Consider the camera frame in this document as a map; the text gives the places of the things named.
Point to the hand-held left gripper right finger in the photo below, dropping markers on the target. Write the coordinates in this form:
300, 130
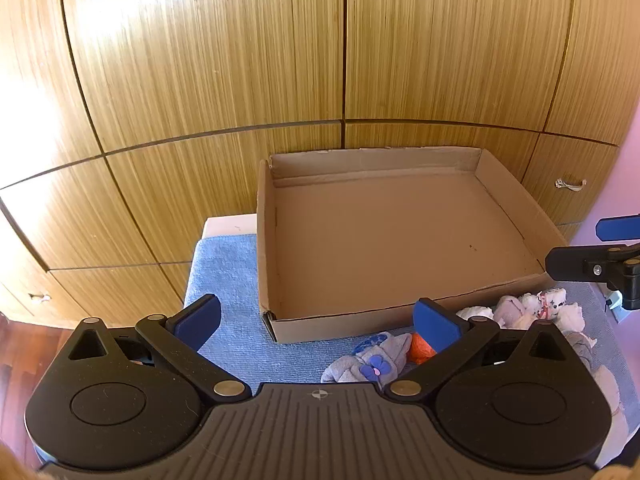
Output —
435, 327

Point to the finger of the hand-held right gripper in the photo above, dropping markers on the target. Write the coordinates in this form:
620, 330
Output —
575, 262
617, 227

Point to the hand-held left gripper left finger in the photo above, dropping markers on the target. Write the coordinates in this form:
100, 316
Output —
197, 317

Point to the orange sock roll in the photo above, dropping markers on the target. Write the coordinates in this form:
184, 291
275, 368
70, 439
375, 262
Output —
419, 350

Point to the grey sock roll blue print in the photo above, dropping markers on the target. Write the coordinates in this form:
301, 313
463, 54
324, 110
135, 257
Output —
375, 355

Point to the cardboard box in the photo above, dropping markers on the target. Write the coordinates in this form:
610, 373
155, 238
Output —
390, 240

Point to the blue towel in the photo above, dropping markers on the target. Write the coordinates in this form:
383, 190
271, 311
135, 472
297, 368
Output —
225, 280

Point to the wooden wardrobe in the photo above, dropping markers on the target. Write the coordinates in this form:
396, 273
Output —
200, 60

